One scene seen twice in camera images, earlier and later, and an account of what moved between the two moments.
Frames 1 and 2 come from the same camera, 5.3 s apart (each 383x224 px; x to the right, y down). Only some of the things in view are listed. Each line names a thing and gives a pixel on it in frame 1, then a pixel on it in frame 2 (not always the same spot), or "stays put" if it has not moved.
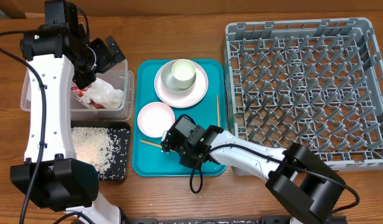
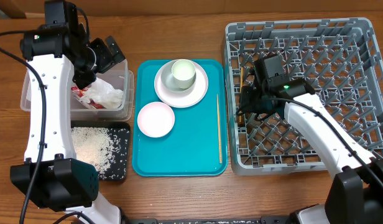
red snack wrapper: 80,93 stays put
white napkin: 104,94 stays put
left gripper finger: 114,49 stays put
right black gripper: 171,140 → 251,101
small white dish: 154,118 stays put
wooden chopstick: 154,144 → 241,88
